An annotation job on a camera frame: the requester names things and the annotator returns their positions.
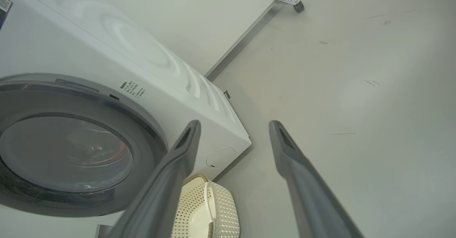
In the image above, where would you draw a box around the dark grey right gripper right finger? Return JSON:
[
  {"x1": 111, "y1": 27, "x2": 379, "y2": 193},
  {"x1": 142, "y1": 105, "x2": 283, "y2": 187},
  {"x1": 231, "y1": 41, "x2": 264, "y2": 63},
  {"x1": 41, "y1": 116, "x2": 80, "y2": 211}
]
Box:
[{"x1": 269, "y1": 120, "x2": 364, "y2": 238}]

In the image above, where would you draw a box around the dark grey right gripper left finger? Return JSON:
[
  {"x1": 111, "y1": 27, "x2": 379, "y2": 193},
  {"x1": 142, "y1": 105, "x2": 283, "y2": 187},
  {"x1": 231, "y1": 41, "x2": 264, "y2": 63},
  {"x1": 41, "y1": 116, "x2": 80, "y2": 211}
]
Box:
[{"x1": 109, "y1": 120, "x2": 202, "y2": 238}]

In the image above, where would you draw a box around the round glass washer door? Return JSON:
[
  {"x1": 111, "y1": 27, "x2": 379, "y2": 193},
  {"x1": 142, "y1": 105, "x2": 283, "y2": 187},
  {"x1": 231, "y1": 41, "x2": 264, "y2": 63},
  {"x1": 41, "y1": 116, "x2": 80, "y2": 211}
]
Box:
[{"x1": 0, "y1": 73, "x2": 169, "y2": 218}]

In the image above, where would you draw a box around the cream perforated laundry basket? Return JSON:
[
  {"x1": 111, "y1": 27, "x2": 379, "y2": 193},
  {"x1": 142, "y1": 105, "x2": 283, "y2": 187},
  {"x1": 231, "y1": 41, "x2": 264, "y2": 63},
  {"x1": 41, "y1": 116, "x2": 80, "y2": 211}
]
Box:
[{"x1": 171, "y1": 174, "x2": 240, "y2": 238}]

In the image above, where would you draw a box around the white front-load washing machine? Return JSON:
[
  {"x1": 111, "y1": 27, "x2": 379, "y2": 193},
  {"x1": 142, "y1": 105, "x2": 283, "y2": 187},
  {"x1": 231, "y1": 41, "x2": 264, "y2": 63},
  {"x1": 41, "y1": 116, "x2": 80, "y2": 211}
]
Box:
[{"x1": 0, "y1": 0, "x2": 252, "y2": 238}]

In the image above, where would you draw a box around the dark qr code sticker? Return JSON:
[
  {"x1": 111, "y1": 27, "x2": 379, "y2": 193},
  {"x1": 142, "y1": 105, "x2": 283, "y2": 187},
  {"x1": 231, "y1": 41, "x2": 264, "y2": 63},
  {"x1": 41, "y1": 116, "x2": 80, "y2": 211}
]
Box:
[{"x1": 0, "y1": 0, "x2": 13, "y2": 30}]

